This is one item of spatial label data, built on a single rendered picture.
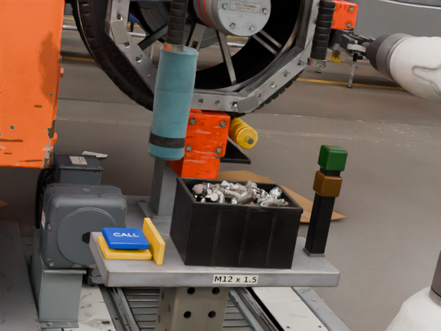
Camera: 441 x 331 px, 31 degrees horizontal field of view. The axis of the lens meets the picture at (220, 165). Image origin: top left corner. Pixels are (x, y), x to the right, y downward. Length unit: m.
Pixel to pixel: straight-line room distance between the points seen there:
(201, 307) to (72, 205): 0.47
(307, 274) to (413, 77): 0.39
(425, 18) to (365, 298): 0.86
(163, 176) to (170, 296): 0.78
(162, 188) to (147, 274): 0.87
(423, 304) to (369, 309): 1.52
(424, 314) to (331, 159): 0.57
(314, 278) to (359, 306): 1.03
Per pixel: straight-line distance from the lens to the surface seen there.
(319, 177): 1.48
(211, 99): 2.00
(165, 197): 2.21
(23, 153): 1.56
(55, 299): 1.91
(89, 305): 2.04
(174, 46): 1.71
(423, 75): 1.39
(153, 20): 2.19
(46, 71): 1.52
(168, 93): 1.83
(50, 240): 1.81
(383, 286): 2.67
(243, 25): 1.83
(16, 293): 1.96
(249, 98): 2.03
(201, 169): 2.03
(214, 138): 2.02
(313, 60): 1.83
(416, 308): 0.96
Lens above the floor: 0.99
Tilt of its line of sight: 16 degrees down
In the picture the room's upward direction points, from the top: 9 degrees clockwise
